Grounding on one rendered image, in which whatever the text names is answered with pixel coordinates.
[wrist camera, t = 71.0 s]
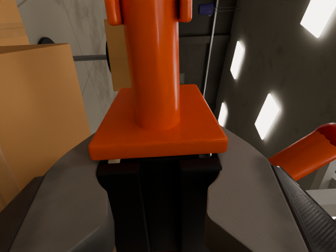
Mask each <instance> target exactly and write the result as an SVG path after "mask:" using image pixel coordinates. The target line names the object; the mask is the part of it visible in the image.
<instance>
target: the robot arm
mask: <svg viewBox="0 0 336 252"><path fill-rule="evenodd" d="M220 126H221V125H220ZM221 128H222V130H223V131H224V133H225V135H226V137H227V139H228V143H227V150H226V152H224V153H211V158H213V157H215V158H218V159H219V161H220V164H221V166H222V170H221V171H219V174H218V176H217V178H216V179H215V181H214V182H213V183H212V184H211V185H210V186H209V187H208V190H207V202H206V214H205V231H204V242H205V245H206V247H207V248H208V249H209V250H210V251H211V252H336V221H335V220H334V219H333V218H332V217H331V216H330V215H329V214H328V213H327V212H326V211H325V210H324V209H323V208H322V207H321V206H320V205H319V204H318V203H317V202H316V201H315V200H314V199H313V198H312V197H311V196H310V195H309V194H308V193H307V192H306V191H305V190H304V189H303V188H302V187H301V186H300V185H299V184H298V183H297V182H296V181H295V180H294V179H293V178H292V177H291V176H290V175H289V174H288V173H287V172H286V171H285V170H284V169H283V168H282V167H281V166H274V165H272V164H271V163H270V162H269V161H268V160H267V159H266V158H265V157H264V156H263V155H262V154H261V153H260V152H259V151H258V150H256V149H255V148H254V147H253V146H251V145H250V144H249V143H247V142H246V141H244V140H243V139H241V138H240V137H238V136H237V135H235V134H234V133H232V132H230V131H229V130H227V129H226V128H224V127H223V126H221ZM95 133H96V132H95ZM95 133H94V134H92V135H91V136H89V137H88V138H86V139H85V140H84V141H82V142H81V143H79V144H78V145H76V146H75V147H74V148H72V149H71V150H69V151H68V152H67V153H66V154H64V155H63V156H62V157H61V158H60V159H59V160H58V161H57V162H56V163H55V164H54V165H53V166H52V167H51V168H50V169H49V170H48V171H47V172H46V173H45V174H44V176H37V177H34V178H33V179H32V180H31V181H30V182H29V183H28V184H27V185H26V186H25V188H24V189H23V190H22V191H21V192H20V193H19V194H18V195H17V196H16V197H15V198H14V199H13V200H12V201H11V202H10V203H9V204H8V205H7V206H6V207H5V208H4V209H3V210H2V211H1V212H0V252H113V250H114V247H115V222H114V218H113V214H112V210H111V206H110V202H109V198H108V194H107V191H106V190H105V189H104V188H103V187H102V186H101V185H100V184H99V182H98V179H97V172H98V170H99V167H100V166H101V165H103V164H108V160H92V159H91V157H90V154H89V150H88V147H89V144H90V142H91V141H92V139H93V137H94V135H95Z"/></svg>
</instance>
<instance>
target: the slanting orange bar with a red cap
mask: <svg viewBox="0 0 336 252"><path fill-rule="evenodd" d="M267 160H268V161H269V162H270V163H271V164H272V165H273V166H281V167H282V168H283V169H284V170H285V171H286V172H287V173H288V174H289V175H290V176H291V177H292V178H293V179H294V180H295V181H298V180H299V179H301V178H303V177H305V176H307V175H308V174H310V173H312V172H314V171H316V170H318V169H319V168H321V167H323V166H325V165H327V164H328V163H330V162H332V161H334V160H336V123H334V122H332V123H326V124H322V125H320V126H319V127H318V128H317V129H315V130H314V131H313V132H311V133H310V134H308V135H306V136H305V137H303V138H302V139H300V140H298V141H297V142H295V143H293V144H292V145H290V146H288V147H287V148H285V149H283V150H282V151H280V152H278V153H277V154H275V155H274V156H272V157H270V158H269V159H267Z"/></svg>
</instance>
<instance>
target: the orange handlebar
mask: <svg viewBox="0 0 336 252"><path fill-rule="evenodd" d="M104 3H105V10H106V16H107V21H108V23H109V25H111V26H119V25H123V28H124V35H125V43H126V51H127V58H128V66H129V74H130V81H131V89H132V97H133V104H134V112H135V120H136V124H137V125H138V126H139V127H140V128H142V129H145V130H148V131H161V130H167V129H170V128H172V127H174V126H176V125H177V124H178V123H179V122H180V71H179V22H183V23H188V22H190V21H191V19H192V3H193V0H104Z"/></svg>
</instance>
